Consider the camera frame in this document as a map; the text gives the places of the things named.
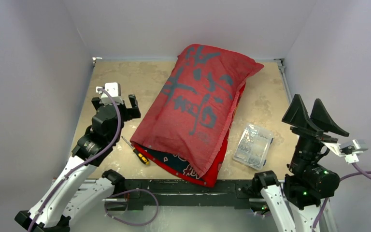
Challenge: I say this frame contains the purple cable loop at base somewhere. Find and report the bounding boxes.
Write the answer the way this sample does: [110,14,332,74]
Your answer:
[104,188,159,227]

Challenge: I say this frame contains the red pillowcase with grey print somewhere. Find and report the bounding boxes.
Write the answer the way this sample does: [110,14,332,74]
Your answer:
[130,44,263,187]

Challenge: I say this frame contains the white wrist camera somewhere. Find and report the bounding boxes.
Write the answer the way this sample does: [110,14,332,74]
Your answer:
[322,139,368,164]
[95,82,124,105]

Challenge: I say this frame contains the yellow black handled screwdriver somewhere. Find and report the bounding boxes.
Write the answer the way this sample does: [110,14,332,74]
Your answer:
[121,136,150,165]

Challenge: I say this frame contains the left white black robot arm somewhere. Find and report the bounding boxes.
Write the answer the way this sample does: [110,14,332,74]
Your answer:
[14,94,141,232]

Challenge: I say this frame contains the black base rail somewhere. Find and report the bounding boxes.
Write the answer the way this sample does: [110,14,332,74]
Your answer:
[104,179,268,213]

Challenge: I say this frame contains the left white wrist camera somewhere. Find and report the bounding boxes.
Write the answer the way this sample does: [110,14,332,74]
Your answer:
[95,82,124,105]

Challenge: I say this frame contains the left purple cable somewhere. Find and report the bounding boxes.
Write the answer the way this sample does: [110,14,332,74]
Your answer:
[27,87,123,232]

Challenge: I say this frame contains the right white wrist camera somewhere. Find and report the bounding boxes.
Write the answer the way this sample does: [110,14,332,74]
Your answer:
[322,139,368,164]

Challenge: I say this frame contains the clear plastic compartment box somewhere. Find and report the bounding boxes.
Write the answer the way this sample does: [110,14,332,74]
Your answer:
[233,123,274,171]

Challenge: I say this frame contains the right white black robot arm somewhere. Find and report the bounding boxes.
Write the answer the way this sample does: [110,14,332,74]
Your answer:
[245,94,349,232]

